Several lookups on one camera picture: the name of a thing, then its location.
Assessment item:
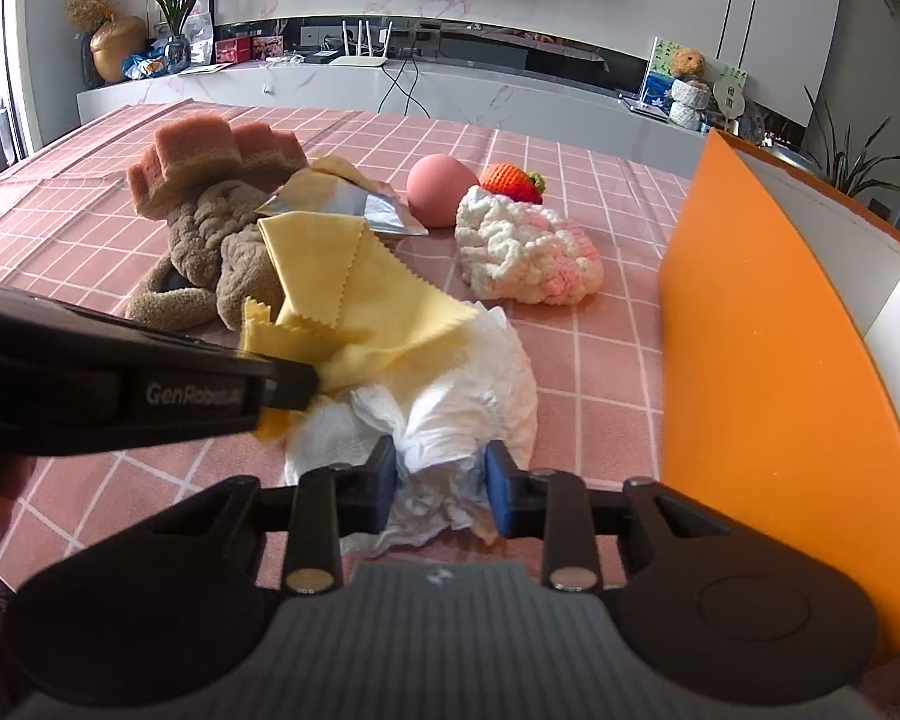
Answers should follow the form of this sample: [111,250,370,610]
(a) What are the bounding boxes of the red gift box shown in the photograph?
[214,36,284,64]

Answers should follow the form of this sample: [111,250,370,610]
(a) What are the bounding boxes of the red strawberry toy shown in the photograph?
[479,163,546,205]

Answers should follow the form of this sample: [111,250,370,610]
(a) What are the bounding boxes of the black router cables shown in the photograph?
[373,55,434,121]

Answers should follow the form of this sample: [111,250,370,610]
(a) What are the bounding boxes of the white marble tv cabinet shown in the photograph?
[77,60,704,177]

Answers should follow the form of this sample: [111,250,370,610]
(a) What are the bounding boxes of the white cloth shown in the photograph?
[284,302,538,557]

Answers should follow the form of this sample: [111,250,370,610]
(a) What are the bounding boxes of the orange white storage box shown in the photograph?
[660,132,900,660]

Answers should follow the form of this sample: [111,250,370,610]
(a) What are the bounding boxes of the white ceramic jars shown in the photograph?
[668,78,710,132]

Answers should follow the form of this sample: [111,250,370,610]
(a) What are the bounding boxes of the silver foil pouch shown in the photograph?
[256,156,429,238]

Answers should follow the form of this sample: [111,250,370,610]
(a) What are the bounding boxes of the white wifi router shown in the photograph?
[331,20,393,68]

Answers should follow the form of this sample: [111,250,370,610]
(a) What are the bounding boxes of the pink ball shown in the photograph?
[406,154,478,229]

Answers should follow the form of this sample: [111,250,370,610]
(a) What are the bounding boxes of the green picture book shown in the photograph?
[637,37,749,115]

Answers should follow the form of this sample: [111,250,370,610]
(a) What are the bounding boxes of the pink white knitted item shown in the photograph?
[455,185,605,305]

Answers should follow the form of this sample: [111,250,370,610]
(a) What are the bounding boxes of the floor potted plant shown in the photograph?
[802,88,900,199]

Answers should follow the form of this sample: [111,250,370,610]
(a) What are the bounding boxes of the brown plush toy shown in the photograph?
[125,181,283,333]

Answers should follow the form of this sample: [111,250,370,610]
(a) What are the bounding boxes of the golden vase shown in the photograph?
[91,16,148,83]

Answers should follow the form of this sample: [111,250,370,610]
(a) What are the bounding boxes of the yellow zigzag cloth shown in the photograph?
[240,211,478,400]

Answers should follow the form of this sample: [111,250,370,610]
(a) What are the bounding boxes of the brown sponge block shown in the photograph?
[126,114,308,221]

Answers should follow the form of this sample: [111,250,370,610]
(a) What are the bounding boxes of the potted grass plant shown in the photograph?
[152,0,196,75]

